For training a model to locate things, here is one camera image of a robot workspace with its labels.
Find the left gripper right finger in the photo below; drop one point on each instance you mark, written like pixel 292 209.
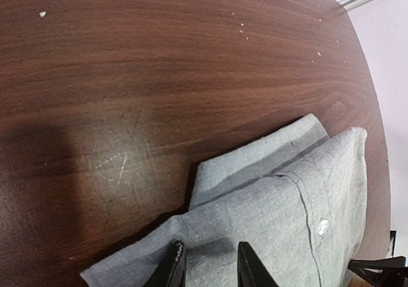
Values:
pixel 250 270

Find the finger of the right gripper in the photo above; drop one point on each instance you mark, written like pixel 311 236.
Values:
pixel 389 272

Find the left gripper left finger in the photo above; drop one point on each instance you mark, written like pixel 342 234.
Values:
pixel 171 271

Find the grey long sleeve shirt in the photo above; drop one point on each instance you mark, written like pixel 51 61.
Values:
pixel 297 196

